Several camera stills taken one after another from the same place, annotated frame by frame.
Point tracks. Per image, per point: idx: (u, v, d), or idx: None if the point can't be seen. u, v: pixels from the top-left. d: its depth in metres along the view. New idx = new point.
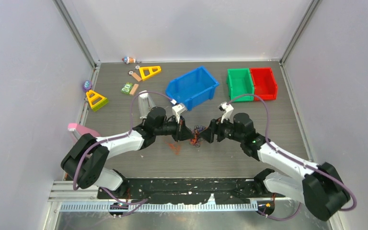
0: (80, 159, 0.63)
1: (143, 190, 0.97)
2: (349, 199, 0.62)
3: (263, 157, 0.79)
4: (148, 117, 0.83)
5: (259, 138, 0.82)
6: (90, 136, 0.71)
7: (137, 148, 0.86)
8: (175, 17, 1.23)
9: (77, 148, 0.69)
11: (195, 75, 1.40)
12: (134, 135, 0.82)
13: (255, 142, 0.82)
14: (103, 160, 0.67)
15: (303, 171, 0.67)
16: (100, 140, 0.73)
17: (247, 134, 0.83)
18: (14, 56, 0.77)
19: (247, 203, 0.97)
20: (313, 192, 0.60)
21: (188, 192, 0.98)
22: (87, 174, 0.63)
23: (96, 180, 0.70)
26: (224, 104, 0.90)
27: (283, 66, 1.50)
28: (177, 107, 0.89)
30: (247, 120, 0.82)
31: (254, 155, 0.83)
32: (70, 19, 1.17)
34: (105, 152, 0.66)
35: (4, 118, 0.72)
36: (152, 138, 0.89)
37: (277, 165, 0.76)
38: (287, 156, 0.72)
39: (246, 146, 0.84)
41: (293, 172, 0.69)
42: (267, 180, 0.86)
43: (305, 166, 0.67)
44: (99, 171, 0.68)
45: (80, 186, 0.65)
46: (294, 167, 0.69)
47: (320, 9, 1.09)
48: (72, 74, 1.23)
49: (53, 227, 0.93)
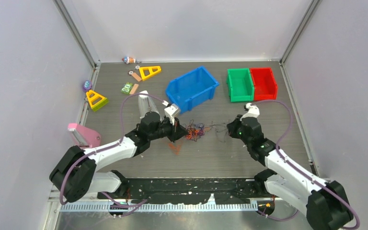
0: (66, 174, 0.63)
1: (143, 190, 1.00)
2: (350, 218, 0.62)
3: (270, 163, 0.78)
4: (143, 122, 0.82)
5: (268, 144, 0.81)
6: (78, 148, 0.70)
7: (131, 155, 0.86)
8: (175, 17, 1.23)
9: (65, 162, 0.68)
11: (195, 75, 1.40)
12: (126, 143, 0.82)
13: (263, 147, 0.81)
14: (91, 174, 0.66)
15: (309, 186, 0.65)
16: (88, 152, 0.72)
17: (255, 138, 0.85)
18: (13, 56, 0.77)
19: (247, 203, 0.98)
20: (319, 210, 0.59)
21: (188, 192, 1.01)
22: (74, 189, 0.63)
23: (86, 192, 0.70)
26: (249, 104, 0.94)
27: (283, 66, 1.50)
28: (170, 109, 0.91)
30: (254, 123, 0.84)
31: (260, 160, 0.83)
32: (70, 19, 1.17)
34: (92, 166, 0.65)
35: (4, 118, 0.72)
36: (146, 144, 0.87)
37: (283, 174, 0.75)
38: (295, 168, 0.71)
39: (253, 150, 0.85)
41: (299, 185, 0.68)
42: (269, 182, 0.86)
43: (313, 180, 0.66)
44: (87, 184, 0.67)
45: (68, 199, 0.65)
46: (302, 181, 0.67)
47: (320, 9, 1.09)
48: (72, 73, 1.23)
49: (53, 227, 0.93)
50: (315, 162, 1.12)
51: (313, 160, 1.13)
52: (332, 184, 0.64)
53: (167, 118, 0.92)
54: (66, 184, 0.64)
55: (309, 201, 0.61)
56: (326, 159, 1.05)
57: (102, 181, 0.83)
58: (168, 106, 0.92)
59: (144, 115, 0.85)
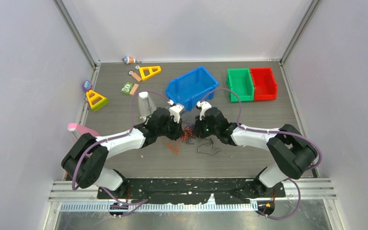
0: (80, 159, 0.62)
1: (143, 190, 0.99)
2: (315, 153, 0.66)
3: (237, 138, 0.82)
4: (155, 114, 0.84)
5: (232, 125, 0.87)
6: (90, 136, 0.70)
7: (138, 146, 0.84)
8: (175, 17, 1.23)
9: (77, 148, 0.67)
11: (195, 75, 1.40)
12: (135, 134, 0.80)
13: (228, 129, 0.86)
14: (103, 160, 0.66)
15: (266, 136, 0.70)
16: (100, 139, 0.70)
17: (220, 124, 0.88)
18: (13, 56, 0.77)
19: (247, 203, 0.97)
20: (279, 153, 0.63)
21: (188, 192, 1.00)
22: (86, 174, 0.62)
23: (96, 180, 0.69)
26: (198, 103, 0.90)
27: (283, 66, 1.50)
28: (177, 108, 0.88)
30: (215, 111, 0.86)
31: (230, 142, 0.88)
32: (70, 19, 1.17)
34: (104, 152, 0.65)
35: (4, 119, 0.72)
36: (154, 137, 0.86)
37: (250, 141, 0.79)
38: (254, 130, 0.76)
39: (221, 135, 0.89)
41: (260, 141, 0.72)
42: (260, 177, 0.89)
43: (269, 132, 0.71)
44: (99, 170, 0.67)
45: (81, 185, 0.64)
46: (260, 136, 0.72)
47: (320, 9, 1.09)
48: (72, 74, 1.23)
49: (53, 227, 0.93)
50: None
51: None
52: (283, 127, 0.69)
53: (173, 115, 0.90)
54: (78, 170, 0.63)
55: (270, 149, 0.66)
56: (325, 159, 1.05)
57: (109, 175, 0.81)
58: (174, 105, 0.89)
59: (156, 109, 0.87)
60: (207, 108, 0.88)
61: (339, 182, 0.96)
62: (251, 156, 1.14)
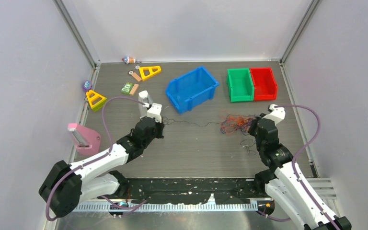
0: (51, 192, 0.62)
1: (143, 190, 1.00)
2: None
3: (280, 175, 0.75)
4: (137, 128, 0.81)
5: (283, 153, 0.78)
6: (64, 164, 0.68)
7: (123, 162, 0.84)
8: (175, 17, 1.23)
9: (52, 178, 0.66)
11: (195, 76, 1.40)
12: (117, 152, 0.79)
13: (277, 155, 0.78)
14: (77, 189, 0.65)
15: (317, 216, 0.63)
16: (74, 166, 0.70)
17: (269, 143, 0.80)
18: (13, 56, 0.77)
19: (247, 203, 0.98)
20: None
21: (188, 192, 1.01)
22: (58, 206, 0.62)
23: (76, 203, 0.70)
26: (273, 106, 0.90)
27: (283, 66, 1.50)
28: (154, 109, 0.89)
30: (271, 128, 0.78)
31: (271, 167, 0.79)
32: (70, 19, 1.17)
34: (77, 183, 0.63)
35: (4, 119, 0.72)
36: (139, 150, 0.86)
37: (291, 190, 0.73)
38: (309, 193, 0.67)
39: (265, 155, 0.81)
41: (306, 210, 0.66)
42: (269, 186, 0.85)
43: (323, 212, 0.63)
44: (76, 198, 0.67)
45: (58, 214, 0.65)
46: (311, 208, 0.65)
47: (320, 9, 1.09)
48: (72, 73, 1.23)
49: (53, 227, 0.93)
50: (315, 162, 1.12)
51: (313, 160, 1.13)
52: (339, 219, 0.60)
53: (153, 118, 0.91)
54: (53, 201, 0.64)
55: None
56: (326, 159, 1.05)
57: (98, 187, 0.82)
58: (152, 107, 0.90)
59: (139, 120, 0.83)
60: (276, 116, 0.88)
61: (339, 182, 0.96)
62: (251, 156, 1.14)
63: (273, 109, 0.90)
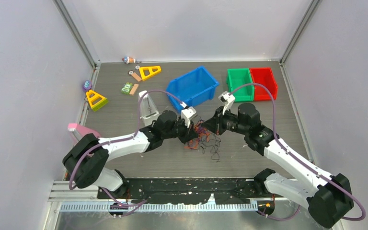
0: (80, 159, 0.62)
1: (143, 190, 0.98)
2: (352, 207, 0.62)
3: (269, 154, 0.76)
4: (159, 120, 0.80)
5: (266, 132, 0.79)
6: (93, 136, 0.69)
7: (142, 150, 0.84)
8: (175, 17, 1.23)
9: (79, 148, 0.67)
11: (195, 75, 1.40)
12: (140, 138, 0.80)
13: (261, 136, 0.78)
14: (102, 163, 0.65)
15: (315, 180, 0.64)
16: (102, 141, 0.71)
17: (252, 126, 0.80)
18: (13, 56, 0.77)
19: (247, 203, 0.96)
20: (326, 205, 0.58)
21: (188, 192, 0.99)
22: (85, 175, 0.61)
23: (94, 180, 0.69)
26: (226, 95, 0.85)
27: (283, 66, 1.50)
28: (188, 111, 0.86)
30: (253, 111, 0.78)
31: (259, 150, 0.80)
32: (70, 19, 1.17)
34: (104, 155, 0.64)
35: (4, 119, 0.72)
36: (159, 142, 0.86)
37: (284, 165, 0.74)
38: (299, 160, 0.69)
39: (250, 140, 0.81)
41: (304, 178, 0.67)
42: (268, 181, 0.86)
43: (319, 175, 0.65)
44: (98, 173, 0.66)
45: (78, 185, 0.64)
46: (306, 175, 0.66)
47: (320, 9, 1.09)
48: (72, 74, 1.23)
49: (53, 227, 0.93)
50: (315, 162, 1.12)
51: (313, 160, 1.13)
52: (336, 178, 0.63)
53: (184, 119, 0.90)
54: (77, 170, 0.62)
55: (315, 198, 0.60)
56: (326, 158, 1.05)
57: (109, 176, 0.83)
58: (186, 108, 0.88)
59: (162, 112, 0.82)
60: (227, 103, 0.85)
61: None
62: (251, 156, 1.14)
63: (226, 97, 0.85)
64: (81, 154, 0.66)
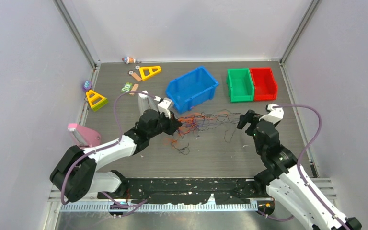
0: (67, 173, 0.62)
1: (143, 190, 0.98)
2: None
3: (285, 178, 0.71)
4: (141, 120, 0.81)
5: (286, 155, 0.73)
6: (77, 148, 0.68)
7: (131, 153, 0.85)
8: (175, 17, 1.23)
9: (64, 161, 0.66)
11: (195, 75, 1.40)
12: (125, 142, 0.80)
13: (281, 159, 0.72)
14: (91, 173, 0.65)
15: (329, 222, 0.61)
16: (88, 151, 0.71)
17: (271, 147, 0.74)
18: (13, 56, 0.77)
19: (247, 203, 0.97)
20: None
21: (188, 192, 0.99)
22: (74, 188, 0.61)
23: (86, 190, 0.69)
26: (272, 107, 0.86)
27: (283, 66, 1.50)
28: (165, 104, 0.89)
30: (272, 131, 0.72)
31: (275, 171, 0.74)
32: (70, 19, 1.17)
34: (92, 165, 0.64)
35: (4, 118, 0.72)
36: (145, 143, 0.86)
37: (297, 193, 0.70)
38: (316, 196, 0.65)
39: (267, 160, 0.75)
41: (318, 215, 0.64)
42: (271, 188, 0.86)
43: (335, 216, 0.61)
44: (88, 183, 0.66)
45: (70, 199, 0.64)
46: (322, 213, 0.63)
47: (320, 10, 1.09)
48: (72, 73, 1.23)
49: (53, 227, 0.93)
50: (315, 162, 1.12)
51: (313, 160, 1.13)
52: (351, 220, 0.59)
53: (163, 112, 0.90)
54: (67, 184, 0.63)
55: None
56: (325, 158, 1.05)
57: (104, 180, 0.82)
58: (162, 101, 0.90)
59: (143, 113, 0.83)
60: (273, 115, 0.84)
61: (339, 183, 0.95)
62: (251, 156, 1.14)
63: (272, 109, 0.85)
64: (68, 167, 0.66)
